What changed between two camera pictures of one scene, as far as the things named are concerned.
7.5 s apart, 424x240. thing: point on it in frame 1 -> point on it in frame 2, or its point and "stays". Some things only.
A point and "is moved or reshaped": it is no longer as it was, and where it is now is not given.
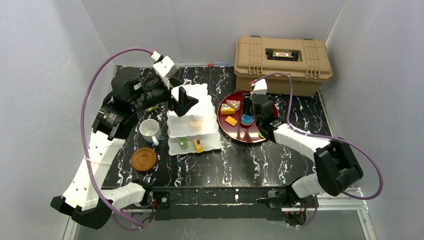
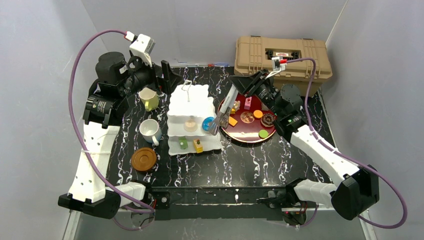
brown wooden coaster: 144,159 stays
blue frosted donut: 247,119 -> 207,123
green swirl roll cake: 183,143 stays
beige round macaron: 195,125 is moved or reshaped
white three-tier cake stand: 195,131 stays
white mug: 150,131 stays
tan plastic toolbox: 306,62 stays
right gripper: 247,100 -> 251,88
